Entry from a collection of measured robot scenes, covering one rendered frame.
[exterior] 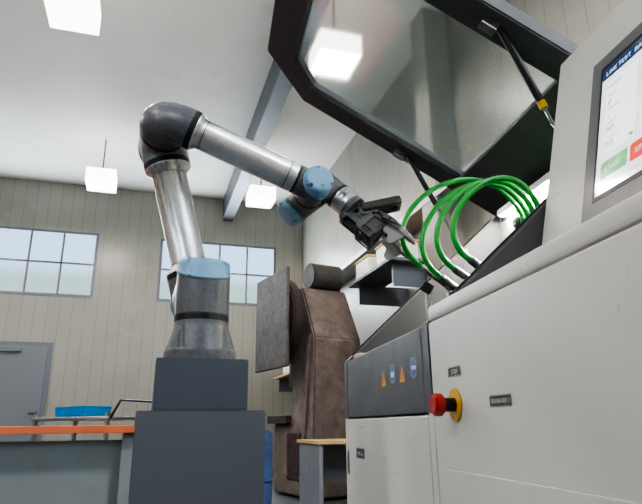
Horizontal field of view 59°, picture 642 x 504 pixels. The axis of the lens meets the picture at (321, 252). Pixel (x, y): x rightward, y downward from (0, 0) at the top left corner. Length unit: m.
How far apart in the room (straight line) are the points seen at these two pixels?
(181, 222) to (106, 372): 9.27
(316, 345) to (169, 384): 5.34
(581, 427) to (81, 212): 10.89
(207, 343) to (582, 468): 0.75
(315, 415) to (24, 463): 4.21
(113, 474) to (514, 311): 2.06
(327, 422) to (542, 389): 5.80
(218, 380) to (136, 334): 9.54
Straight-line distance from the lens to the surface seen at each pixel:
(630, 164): 1.05
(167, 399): 1.15
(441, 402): 0.94
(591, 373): 0.66
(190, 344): 1.18
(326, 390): 6.48
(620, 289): 0.62
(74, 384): 10.64
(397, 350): 1.24
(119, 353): 10.64
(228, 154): 1.38
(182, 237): 1.40
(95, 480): 2.60
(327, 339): 6.52
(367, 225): 1.47
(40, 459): 2.61
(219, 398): 1.16
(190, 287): 1.22
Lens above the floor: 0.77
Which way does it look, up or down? 17 degrees up
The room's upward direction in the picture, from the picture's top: 1 degrees counter-clockwise
